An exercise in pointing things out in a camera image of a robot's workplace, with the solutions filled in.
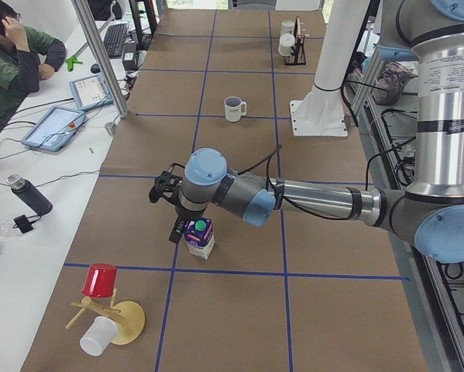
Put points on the aluminium frame post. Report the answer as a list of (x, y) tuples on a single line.
[(99, 52)]

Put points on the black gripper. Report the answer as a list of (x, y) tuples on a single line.
[(186, 213)]

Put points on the white mug grey inside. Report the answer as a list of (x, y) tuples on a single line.
[(235, 108)]

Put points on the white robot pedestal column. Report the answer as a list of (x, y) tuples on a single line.
[(321, 112)]

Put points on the dark grey water bottle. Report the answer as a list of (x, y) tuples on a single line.
[(29, 194)]

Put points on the near teach pendant tablet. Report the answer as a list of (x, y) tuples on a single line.
[(54, 130)]

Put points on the far teach pendant tablet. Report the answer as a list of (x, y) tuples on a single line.
[(90, 92)]

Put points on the black wire cup rack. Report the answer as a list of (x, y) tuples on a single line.
[(298, 55)]

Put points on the black power adapter box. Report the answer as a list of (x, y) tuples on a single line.
[(130, 57)]

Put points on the blue white milk carton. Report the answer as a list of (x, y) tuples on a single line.
[(199, 237)]

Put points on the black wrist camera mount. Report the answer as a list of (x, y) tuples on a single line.
[(166, 185)]

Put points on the translucent white plastic cup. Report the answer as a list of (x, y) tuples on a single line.
[(98, 336)]

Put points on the small metal cylinder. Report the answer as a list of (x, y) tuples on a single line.
[(110, 128)]

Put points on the wooden cup tree stand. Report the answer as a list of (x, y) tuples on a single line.
[(129, 317)]

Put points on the black keyboard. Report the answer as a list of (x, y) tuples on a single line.
[(114, 39)]

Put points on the seated person green shirt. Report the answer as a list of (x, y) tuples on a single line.
[(27, 57)]

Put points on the green plastic clamp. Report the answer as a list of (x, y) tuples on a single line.
[(71, 62)]

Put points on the teach pendant tablet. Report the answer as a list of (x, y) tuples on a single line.
[(54, 130), (90, 92)]

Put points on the white cup lettered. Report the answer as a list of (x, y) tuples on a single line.
[(287, 26)]

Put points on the white cup with label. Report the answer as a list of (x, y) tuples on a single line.
[(286, 44)]

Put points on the red plastic cup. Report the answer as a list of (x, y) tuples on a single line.
[(100, 281)]

